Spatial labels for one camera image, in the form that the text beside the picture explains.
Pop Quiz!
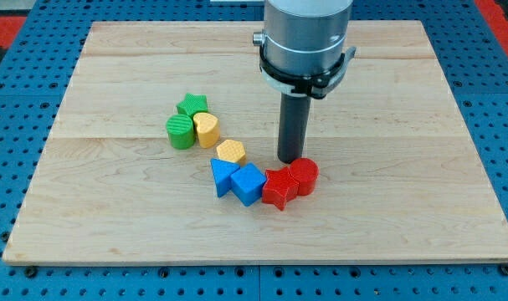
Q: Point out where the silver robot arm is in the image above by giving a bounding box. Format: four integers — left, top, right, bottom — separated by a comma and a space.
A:
253, 0, 356, 99

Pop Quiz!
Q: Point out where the wooden board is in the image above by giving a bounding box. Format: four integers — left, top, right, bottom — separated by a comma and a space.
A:
3, 21, 508, 267

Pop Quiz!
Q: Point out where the yellow hexagon block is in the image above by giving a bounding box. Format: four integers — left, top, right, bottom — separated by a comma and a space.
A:
216, 140, 247, 166

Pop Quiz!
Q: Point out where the blue cube block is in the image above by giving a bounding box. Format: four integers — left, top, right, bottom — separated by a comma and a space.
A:
231, 163, 266, 207

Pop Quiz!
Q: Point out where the blue triangle block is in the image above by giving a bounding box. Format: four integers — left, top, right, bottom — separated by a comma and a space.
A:
210, 158, 240, 197

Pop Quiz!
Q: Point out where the red star block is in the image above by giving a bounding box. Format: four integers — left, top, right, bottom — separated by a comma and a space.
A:
262, 166, 299, 211

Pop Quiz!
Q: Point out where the yellow heart block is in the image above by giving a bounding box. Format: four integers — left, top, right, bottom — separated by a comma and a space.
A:
193, 112, 220, 149

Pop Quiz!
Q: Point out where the red cylinder block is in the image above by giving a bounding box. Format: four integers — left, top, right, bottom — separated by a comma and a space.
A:
290, 158, 319, 196

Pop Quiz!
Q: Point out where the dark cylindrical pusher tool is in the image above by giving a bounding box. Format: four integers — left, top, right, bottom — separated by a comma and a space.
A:
277, 94, 310, 164

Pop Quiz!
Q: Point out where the green cylinder block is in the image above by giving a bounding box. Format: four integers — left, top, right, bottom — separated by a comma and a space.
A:
166, 114, 195, 150

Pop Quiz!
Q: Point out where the green star block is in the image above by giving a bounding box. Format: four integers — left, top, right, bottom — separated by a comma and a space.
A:
176, 93, 208, 118

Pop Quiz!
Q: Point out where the black clamp ring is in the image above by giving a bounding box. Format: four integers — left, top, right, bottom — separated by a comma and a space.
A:
259, 44, 357, 100

